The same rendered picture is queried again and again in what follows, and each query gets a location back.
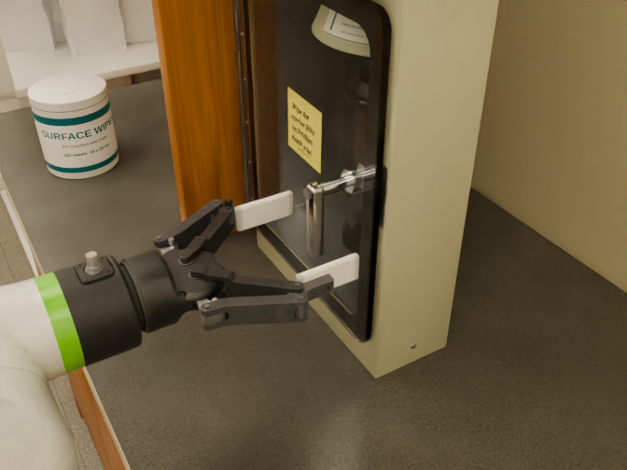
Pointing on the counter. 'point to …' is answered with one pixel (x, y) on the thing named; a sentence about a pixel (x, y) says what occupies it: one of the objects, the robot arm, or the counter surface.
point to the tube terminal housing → (422, 176)
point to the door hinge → (240, 89)
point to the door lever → (314, 234)
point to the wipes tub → (75, 124)
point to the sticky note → (304, 130)
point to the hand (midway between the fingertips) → (313, 235)
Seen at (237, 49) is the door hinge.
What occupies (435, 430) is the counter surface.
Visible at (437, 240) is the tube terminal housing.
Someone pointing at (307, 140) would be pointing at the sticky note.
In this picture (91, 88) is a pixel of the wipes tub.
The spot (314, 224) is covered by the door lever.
